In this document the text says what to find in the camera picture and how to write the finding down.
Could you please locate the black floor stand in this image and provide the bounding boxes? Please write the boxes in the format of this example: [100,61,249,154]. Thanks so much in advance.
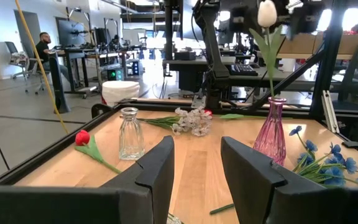
[48,51,71,114]

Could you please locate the black desk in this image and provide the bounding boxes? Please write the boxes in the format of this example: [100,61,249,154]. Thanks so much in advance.
[162,57,341,93]

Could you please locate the black frame upright post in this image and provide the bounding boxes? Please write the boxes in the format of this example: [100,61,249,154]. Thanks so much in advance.
[247,0,346,118]

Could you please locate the white aluminium bar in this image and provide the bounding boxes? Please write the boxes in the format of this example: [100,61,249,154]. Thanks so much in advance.
[321,90,341,134]

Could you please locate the blue artificial flower spray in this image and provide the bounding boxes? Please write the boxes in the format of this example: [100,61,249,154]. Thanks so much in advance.
[288,125,358,189]

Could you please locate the black box with green light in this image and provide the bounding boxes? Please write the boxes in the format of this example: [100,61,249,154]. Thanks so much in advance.
[106,68,124,82]

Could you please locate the green flower stem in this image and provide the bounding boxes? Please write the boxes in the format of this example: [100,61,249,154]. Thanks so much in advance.
[209,203,236,215]

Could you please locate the black computer monitor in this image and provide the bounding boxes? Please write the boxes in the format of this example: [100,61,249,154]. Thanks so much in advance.
[56,18,88,48]

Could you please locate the grey office chair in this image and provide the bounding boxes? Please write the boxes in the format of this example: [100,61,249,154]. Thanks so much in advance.
[4,41,32,80]
[25,57,51,95]

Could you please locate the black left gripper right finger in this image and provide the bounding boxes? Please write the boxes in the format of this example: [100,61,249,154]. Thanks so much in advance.
[221,136,332,224]

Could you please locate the white stacked containers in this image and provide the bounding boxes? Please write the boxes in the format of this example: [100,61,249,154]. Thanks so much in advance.
[101,80,141,107]

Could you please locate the white blossom flower spray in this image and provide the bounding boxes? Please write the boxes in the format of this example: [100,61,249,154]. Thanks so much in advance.
[119,106,213,137]

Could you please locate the red artificial tulip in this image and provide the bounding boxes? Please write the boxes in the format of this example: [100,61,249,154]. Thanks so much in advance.
[74,129,122,174]
[203,108,293,121]

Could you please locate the pink ribbed glass vase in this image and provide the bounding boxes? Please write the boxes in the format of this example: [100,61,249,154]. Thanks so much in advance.
[252,96,288,167]

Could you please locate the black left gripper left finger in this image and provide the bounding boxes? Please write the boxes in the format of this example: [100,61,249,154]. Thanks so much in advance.
[103,136,175,224]

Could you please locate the white artificial tulip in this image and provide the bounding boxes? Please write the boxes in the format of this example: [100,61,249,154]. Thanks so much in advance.
[249,0,284,98]

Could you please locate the clear glass vase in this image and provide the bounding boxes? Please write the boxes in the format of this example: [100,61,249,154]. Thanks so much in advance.
[118,107,145,161]

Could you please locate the yellow hanging cable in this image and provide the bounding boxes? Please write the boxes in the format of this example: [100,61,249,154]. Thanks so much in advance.
[14,0,70,134]

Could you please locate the black keyboard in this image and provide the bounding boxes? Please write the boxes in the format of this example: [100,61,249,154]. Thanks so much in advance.
[228,63,259,77]

